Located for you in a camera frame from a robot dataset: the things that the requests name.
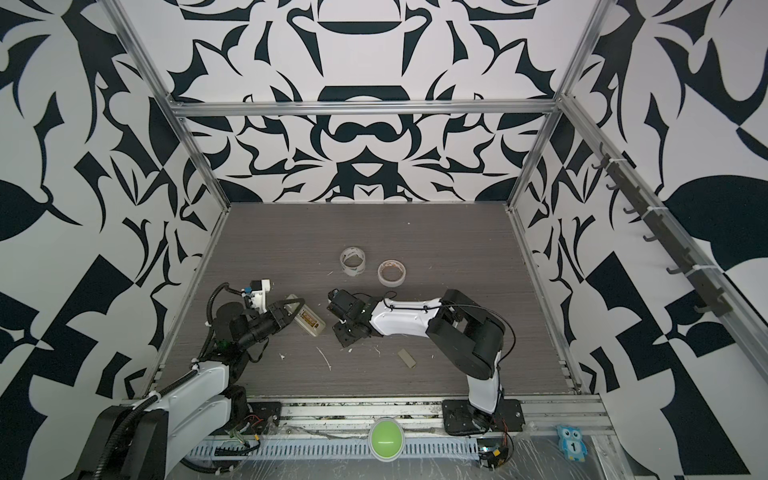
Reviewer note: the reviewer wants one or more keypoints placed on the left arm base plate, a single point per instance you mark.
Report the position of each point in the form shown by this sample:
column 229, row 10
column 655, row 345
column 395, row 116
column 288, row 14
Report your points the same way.
column 262, row 417

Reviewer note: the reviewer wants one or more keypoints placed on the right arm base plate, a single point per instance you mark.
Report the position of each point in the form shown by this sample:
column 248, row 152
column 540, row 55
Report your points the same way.
column 462, row 419

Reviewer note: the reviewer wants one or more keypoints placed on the clear tape roll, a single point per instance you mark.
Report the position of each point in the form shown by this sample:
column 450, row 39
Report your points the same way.
column 353, row 261

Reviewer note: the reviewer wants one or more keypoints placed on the green push button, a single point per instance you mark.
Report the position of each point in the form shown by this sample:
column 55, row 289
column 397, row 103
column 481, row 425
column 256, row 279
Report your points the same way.
column 386, row 440

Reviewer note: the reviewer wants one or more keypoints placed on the beige masking tape roll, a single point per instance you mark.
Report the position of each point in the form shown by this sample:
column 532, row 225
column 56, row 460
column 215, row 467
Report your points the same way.
column 391, row 273

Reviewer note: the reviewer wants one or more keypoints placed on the blue owl number tag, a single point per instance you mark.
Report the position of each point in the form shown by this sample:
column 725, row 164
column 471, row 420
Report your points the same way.
column 571, row 443

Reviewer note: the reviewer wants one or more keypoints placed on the small electronics board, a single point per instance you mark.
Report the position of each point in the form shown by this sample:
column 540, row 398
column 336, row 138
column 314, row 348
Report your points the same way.
column 494, row 452

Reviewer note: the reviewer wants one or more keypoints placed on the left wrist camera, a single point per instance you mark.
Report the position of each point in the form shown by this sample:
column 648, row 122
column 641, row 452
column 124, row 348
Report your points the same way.
column 255, row 295

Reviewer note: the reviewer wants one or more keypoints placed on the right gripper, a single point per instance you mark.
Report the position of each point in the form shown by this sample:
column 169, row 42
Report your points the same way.
column 338, row 331

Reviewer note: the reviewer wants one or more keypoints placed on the remote battery cover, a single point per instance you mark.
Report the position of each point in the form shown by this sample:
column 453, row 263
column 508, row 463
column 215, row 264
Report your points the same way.
column 407, row 358

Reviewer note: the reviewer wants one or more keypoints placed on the white slotted cable duct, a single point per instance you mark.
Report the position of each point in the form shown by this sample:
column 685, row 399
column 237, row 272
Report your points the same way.
column 464, row 449

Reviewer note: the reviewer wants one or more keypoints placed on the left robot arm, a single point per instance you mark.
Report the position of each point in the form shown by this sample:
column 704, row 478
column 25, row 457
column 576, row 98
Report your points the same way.
column 148, row 438

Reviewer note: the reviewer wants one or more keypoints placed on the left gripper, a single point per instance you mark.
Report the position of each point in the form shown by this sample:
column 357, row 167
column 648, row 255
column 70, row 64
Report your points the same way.
column 275, row 314

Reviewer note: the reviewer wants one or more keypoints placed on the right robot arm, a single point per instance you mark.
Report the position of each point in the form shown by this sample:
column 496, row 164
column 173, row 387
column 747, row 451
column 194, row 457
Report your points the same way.
column 469, row 335

